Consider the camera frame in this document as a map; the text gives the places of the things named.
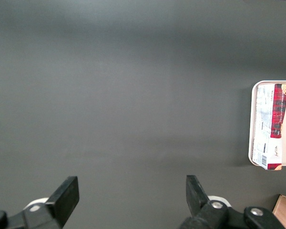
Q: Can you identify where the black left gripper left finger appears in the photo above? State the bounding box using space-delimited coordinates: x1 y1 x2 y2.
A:
0 176 80 229

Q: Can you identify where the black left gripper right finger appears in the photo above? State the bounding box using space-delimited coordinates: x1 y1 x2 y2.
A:
180 175 286 229

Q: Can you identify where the red tartan cookie box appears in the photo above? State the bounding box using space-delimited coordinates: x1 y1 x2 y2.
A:
252 83 286 171

